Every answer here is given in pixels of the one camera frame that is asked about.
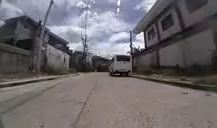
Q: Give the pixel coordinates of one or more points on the white van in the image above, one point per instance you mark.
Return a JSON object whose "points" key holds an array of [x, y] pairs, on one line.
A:
{"points": [[121, 64]]}

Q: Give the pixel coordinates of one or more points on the dark utility pole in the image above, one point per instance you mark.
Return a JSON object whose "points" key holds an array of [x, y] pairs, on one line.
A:
{"points": [[131, 48]]}

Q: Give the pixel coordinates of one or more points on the tall lattice tower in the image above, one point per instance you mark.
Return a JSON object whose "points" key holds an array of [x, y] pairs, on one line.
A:
{"points": [[84, 33]]}

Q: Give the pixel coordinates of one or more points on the grey concrete road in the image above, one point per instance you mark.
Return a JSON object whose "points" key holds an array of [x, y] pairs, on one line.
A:
{"points": [[106, 103]]}

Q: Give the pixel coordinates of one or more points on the concrete kerb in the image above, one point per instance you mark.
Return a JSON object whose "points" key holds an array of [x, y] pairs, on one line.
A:
{"points": [[176, 82], [32, 80]]}

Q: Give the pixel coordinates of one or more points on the leaning grey utility pole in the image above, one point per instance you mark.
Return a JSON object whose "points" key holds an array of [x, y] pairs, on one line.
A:
{"points": [[42, 36]]}

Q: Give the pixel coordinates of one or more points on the grey two-storey building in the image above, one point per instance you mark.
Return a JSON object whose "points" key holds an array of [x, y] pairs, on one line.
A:
{"points": [[182, 36]]}

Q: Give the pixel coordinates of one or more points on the dark house behind wall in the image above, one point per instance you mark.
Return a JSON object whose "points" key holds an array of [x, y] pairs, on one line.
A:
{"points": [[26, 35]]}

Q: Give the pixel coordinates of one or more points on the grey concrete wall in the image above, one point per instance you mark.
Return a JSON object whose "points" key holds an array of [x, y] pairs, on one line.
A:
{"points": [[16, 61]]}

